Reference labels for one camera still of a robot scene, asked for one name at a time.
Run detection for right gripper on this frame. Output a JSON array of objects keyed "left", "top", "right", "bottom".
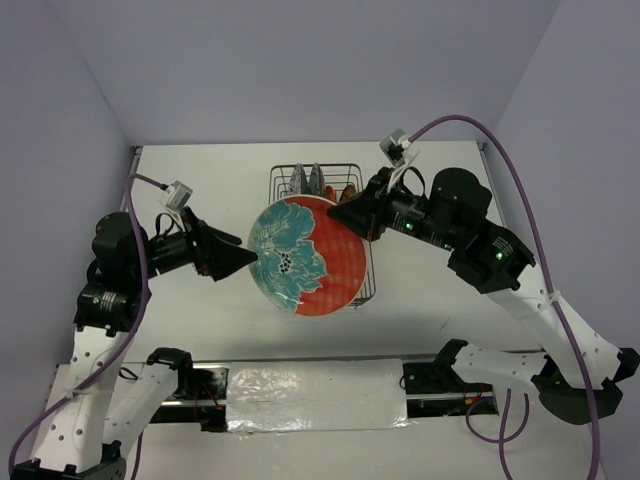
[{"left": 325, "top": 165, "right": 459, "bottom": 250}]

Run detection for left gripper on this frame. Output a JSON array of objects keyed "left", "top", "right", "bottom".
[{"left": 132, "top": 206, "right": 258, "bottom": 280}]

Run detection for dark green plate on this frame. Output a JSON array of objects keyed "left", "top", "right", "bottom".
[{"left": 308, "top": 163, "right": 325, "bottom": 197}]

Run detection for red plate with teal flower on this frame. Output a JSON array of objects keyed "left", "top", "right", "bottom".
[{"left": 248, "top": 195, "right": 368, "bottom": 317}]

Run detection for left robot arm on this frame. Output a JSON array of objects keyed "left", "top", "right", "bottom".
[{"left": 9, "top": 207, "right": 257, "bottom": 479}]

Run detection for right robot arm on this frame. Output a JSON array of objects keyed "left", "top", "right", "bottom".
[{"left": 328, "top": 167, "right": 639, "bottom": 425}]

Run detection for yellow brown plate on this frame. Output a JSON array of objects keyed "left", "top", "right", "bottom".
[{"left": 339, "top": 184, "right": 358, "bottom": 203}]

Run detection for orange plate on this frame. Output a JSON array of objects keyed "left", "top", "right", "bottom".
[{"left": 325, "top": 185, "right": 337, "bottom": 203}]

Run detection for speckled white plate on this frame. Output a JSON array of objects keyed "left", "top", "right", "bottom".
[{"left": 287, "top": 163, "right": 309, "bottom": 195}]

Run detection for silver foil tape patch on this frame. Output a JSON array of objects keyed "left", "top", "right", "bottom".
[{"left": 226, "top": 359, "right": 410, "bottom": 433}]

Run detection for wire dish rack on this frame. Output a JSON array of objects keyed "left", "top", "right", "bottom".
[{"left": 268, "top": 163, "right": 376, "bottom": 309}]

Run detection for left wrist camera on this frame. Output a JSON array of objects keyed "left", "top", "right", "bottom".
[{"left": 159, "top": 180, "right": 193, "bottom": 219}]

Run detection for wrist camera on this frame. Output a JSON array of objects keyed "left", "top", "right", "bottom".
[
  {"left": 159, "top": 180, "right": 193, "bottom": 219},
  {"left": 379, "top": 129, "right": 419, "bottom": 171}
]

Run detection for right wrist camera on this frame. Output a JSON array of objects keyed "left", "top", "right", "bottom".
[{"left": 379, "top": 129, "right": 419, "bottom": 171}]

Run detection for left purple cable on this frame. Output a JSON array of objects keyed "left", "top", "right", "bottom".
[{"left": 8, "top": 173, "right": 171, "bottom": 480}]

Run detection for black mounting rail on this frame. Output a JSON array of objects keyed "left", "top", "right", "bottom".
[{"left": 151, "top": 358, "right": 498, "bottom": 434}]

